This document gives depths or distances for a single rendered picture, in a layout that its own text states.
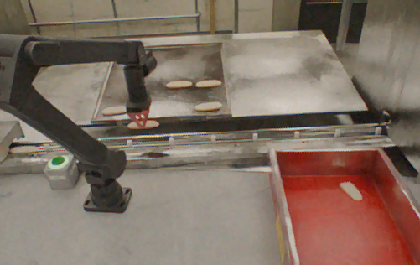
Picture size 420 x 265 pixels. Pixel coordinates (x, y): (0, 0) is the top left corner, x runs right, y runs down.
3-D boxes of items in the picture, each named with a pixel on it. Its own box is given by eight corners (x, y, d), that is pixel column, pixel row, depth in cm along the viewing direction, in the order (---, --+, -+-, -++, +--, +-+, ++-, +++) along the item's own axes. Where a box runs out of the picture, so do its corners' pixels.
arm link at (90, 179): (88, 187, 90) (105, 191, 88) (78, 158, 84) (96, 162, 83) (106, 166, 97) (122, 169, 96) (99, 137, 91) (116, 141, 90)
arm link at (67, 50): (-15, 65, 58) (32, 70, 55) (-18, 32, 57) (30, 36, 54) (118, 59, 98) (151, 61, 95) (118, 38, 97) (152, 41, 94)
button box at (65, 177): (52, 198, 101) (40, 171, 95) (60, 180, 108) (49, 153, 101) (78, 197, 101) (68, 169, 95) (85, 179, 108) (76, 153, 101)
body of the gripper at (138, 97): (151, 95, 107) (147, 74, 103) (147, 111, 99) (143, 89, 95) (131, 96, 107) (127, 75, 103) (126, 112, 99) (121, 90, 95)
